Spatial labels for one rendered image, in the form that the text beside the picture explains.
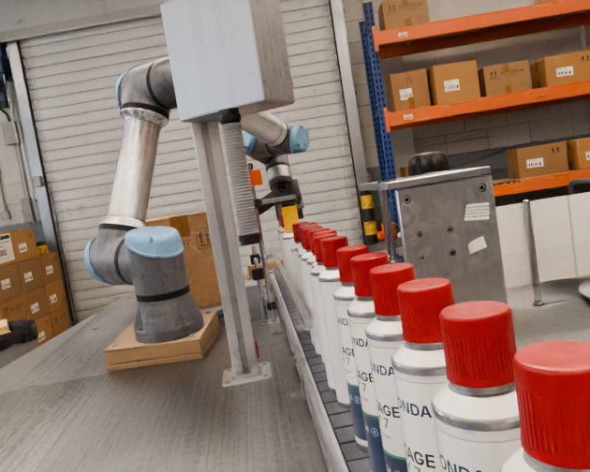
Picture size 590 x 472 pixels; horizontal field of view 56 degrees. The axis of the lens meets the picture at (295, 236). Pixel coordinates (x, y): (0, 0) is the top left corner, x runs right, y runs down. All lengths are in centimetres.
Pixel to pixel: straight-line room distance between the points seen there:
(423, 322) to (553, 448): 15
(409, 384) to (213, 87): 66
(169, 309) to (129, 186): 31
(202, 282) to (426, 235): 110
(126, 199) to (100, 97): 452
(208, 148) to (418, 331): 71
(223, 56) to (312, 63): 460
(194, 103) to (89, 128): 493
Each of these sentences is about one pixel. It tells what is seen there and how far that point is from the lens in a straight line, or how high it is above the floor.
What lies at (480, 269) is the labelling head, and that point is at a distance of 61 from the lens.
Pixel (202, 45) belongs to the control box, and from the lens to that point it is 93.
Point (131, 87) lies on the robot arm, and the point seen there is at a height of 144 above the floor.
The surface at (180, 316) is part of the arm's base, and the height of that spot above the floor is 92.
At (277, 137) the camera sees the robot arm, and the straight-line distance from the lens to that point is 154.
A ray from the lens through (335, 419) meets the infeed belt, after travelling 69.
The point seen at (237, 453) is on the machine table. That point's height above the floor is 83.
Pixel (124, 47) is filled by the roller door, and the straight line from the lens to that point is 583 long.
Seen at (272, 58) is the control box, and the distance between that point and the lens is 90.
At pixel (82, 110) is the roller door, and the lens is 589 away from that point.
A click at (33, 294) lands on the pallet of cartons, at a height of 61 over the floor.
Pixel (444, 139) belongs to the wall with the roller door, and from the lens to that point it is 564.
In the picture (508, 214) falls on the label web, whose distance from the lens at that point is 104.
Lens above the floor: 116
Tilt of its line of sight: 5 degrees down
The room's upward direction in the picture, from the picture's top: 9 degrees counter-clockwise
